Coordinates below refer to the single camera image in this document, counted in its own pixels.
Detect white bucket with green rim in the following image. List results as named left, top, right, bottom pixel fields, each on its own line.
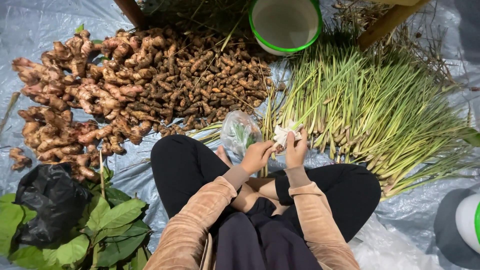
left=248, top=0, right=323, bottom=56

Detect black plastic bag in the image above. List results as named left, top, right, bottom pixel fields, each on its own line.
left=13, top=163, right=92, bottom=248

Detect grey plastic tarp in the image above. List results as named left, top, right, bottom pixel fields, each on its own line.
left=0, top=0, right=480, bottom=270

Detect pile of turmeric roots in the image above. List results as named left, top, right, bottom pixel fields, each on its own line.
left=125, top=28, right=274, bottom=137

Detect pile of lemongrass stalks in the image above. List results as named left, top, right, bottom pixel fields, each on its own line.
left=187, top=28, right=480, bottom=201

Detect dark wooden leg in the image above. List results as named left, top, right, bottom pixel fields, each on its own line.
left=113, top=0, right=148, bottom=30

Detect person's right hand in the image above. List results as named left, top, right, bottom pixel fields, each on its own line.
left=285, top=128, right=309, bottom=169

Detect person's left hand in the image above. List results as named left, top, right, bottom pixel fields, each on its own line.
left=240, top=140, right=277, bottom=175

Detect small ginger root piece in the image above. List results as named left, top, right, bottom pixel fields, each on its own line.
left=8, top=147, right=33, bottom=172

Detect clear plastic bag with greens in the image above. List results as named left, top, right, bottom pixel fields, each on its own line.
left=220, top=110, right=263, bottom=157

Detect pile of ginger roots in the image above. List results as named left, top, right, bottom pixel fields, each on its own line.
left=10, top=29, right=177, bottom=182

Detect wooden table leg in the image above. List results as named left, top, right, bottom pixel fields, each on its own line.
left=357, top=0, right=432, bottom=51

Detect person's legs in black trousers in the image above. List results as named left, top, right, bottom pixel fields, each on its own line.
left=150, top=134, right=382, bottom=270

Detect white paper scrap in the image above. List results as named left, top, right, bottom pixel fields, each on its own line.
left=272, top=120, right=304, bottom=148

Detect white and green container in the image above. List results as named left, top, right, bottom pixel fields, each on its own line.
left=455, top=193, right=480, bottom=255

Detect bunch of green leaves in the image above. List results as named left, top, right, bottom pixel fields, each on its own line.
left=0, top=167, right=152, bottom=270

